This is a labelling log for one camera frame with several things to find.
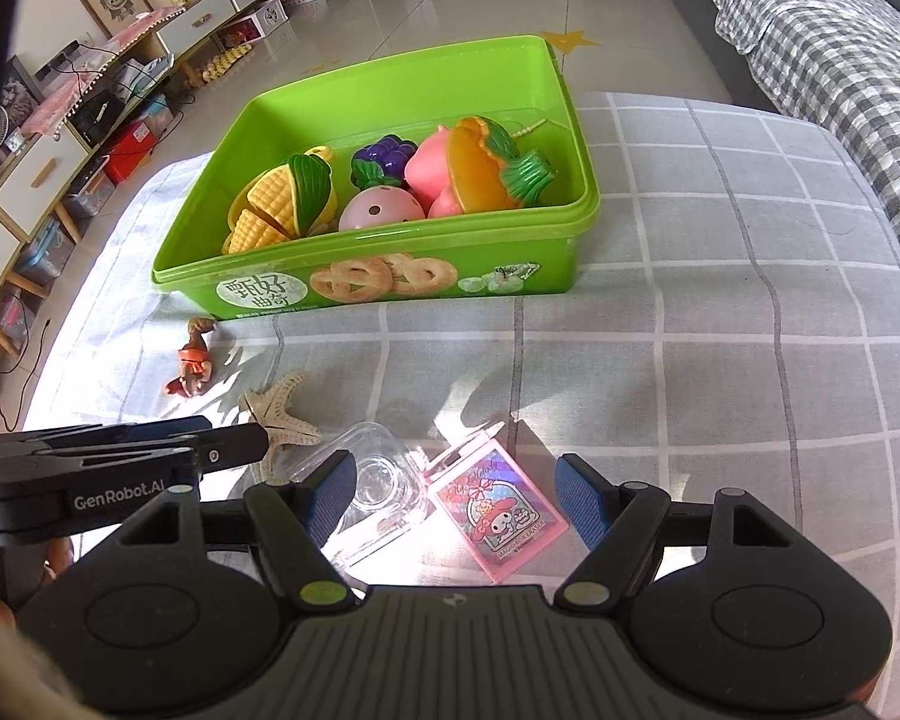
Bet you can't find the pink lace cloth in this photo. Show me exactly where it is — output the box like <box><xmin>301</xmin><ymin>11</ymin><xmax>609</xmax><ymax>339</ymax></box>
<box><xmin>25</xmin><ymin>5</ymin><xmax>185</xmax><ymax>133</ymax></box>

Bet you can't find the blue storage bin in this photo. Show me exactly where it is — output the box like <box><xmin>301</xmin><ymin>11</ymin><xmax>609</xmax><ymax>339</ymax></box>
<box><xmin>14</xmin><ymin>224</ymin><xmax>73</xmax><ymax>287</ymax></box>

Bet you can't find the clear plastic container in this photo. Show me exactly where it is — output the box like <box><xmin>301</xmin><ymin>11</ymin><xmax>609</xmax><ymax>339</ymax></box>
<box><xmin>284</xmin><ymin>421</ymin><xmax>437</xmax><ymax>568</ymax></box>

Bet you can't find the framed cartoon picture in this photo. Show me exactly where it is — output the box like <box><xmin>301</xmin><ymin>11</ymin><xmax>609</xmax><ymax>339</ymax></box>
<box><xmin>74</xmin><ymin>0</ymin><xmax>148</xmax><ymax>39</ymax></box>

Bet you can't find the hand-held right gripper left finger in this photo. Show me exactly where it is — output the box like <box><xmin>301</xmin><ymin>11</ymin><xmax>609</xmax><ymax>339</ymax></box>
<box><xmin>111</xmin><ymin>448</ymin><xmax>361</xmax><ymax>611</ymax></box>

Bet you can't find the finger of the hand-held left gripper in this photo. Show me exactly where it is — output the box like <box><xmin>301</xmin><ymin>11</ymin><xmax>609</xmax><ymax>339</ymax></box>
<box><xmin>33</xmin><ymin>423</ymin><xmax>269</xmax><ymax>479</ymax></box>
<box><xmin>0</xmin><ymin>415</ymin><xmax>215</xmax><ymax>467</ymax></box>

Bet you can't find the black audio device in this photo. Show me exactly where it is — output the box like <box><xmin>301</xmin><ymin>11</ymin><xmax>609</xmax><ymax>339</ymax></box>
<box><xmin>67</xmin><ymin>85</ymin><xmax>133</xmax><ymax>148</ymax></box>

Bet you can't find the row of yellow toys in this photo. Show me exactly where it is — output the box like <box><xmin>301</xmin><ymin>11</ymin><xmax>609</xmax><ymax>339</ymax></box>
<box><xmin>190</xmin><ymin>40</ymin><xmax>255</xmax><ymax>84</ymax></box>

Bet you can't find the purple grape toy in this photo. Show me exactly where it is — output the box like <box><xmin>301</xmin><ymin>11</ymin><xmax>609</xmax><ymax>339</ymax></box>
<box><xmin>350</xmin><ymin>133</ymin><xmax>420</xmax><ymax>189</ymax></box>

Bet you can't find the coral pink round toy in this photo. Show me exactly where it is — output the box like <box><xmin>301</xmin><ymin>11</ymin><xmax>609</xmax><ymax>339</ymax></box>
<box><xmin>404</xmin><ymin>123</ymin><xmax>467</xmax><ymax>221</ymax></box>

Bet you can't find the dark framed picture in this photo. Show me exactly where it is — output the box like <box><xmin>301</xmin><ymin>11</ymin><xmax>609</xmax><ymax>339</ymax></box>
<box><xmin>0</xmin><ymin>55</ymin><xmax>43</xmax><ymax>103</ymax></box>

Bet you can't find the yellow star floor sticker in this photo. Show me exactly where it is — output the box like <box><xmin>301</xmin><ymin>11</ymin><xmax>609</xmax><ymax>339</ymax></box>
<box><xmin>539</xmin><ymin>28</ymin><xmax>602</xmax><ymax>58</ymax></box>

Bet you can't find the white wooden drawer cabinet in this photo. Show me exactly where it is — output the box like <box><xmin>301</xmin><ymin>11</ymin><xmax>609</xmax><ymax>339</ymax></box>
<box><xmin>153</xmin><ymin>0</ymin><xmax>287</xmax><ymax>65</ymax></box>

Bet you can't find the grey plaid tablecloth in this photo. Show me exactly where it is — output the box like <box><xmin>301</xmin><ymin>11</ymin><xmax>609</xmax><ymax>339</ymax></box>
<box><xmin>4</xmin><ymin>90</ymin><xmax>900</xmax><ymax>720</ymax></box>

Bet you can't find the dark grey sofa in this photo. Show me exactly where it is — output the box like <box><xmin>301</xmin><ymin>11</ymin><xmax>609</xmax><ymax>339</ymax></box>
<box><xmin>656</xmin><ymin>0</ymin><xmax>900</xmax><ymax>103</ymax></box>

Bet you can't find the white red gift box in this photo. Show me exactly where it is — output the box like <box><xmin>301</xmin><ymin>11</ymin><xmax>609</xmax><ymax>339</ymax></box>
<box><xmin>217</xmin><ymin>0</ymin><xmax>290</xmax><ymax>50</ymax></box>

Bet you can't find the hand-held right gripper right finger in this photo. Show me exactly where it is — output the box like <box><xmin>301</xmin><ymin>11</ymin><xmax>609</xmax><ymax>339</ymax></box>
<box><xmin>551</xmin><ymin>452</ymin><xmax>797</xmax><ymax>608</ymax></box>

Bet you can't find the white wooden side cabinet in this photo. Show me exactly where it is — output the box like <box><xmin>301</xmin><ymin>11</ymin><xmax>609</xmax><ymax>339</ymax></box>
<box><xmin>0</xmin><ymin>119</ymin><xmax>95</xmax><ymax>362</ymax></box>

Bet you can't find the red brown lobster toy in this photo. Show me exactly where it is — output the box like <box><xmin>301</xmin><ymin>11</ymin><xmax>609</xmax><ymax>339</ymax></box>
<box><xmin>164</xmin><ymin>316</ymin><xmax>219</xmax><ymax>399</ymax></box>

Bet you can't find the green plastic box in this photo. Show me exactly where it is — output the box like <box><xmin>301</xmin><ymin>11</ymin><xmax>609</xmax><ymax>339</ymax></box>
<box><xmin>151</xmin><ymin>33</ymin><xmax>602</xmax><ymax>324</ymax></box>

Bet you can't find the red storage box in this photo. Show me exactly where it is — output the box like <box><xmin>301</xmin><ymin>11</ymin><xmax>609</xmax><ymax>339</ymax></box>
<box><xmin>100</xmin><ymin>119</ymin><xmax>155</xmax><ymax>183</ymax></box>

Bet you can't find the grey checked blanket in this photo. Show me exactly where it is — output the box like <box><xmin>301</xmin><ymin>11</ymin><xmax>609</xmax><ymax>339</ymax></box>
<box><xmin>674</xmin><ymin>0</ymin><xmax>900</xmax><ymax>295</ymax></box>

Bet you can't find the yellow corn toy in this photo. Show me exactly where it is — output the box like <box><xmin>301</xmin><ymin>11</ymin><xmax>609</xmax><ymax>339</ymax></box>
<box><xmin>220</xmin><ymin>153</ymin><xmax>339</xmax><ymax>257</ymax></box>

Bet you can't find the orange persimmon toy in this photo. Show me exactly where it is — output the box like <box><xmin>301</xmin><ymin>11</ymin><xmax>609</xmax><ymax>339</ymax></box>
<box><xmin>449</xmin><ymin>114</ymin><xmax>558</xmax><ymax>213</ymax></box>

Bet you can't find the beige starfish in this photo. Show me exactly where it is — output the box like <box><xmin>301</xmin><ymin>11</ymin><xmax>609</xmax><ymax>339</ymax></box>
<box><xmin>238</xmin><ymin>369</ymin><xmax>324</xmax><ymax>478</ymax></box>

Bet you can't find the pale pink ball toy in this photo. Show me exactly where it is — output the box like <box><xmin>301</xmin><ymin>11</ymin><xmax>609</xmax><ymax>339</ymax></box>
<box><xmin>337</xmin><ymin>183</ymin><xmax>427</xmax><ymax>240</ymax></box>

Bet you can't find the pink card case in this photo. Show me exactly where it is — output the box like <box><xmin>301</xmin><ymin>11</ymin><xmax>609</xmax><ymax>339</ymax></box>
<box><xmin>419</xmin><ymin>430</ymin><xmax>572</xmax><ymax>585</ymax></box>

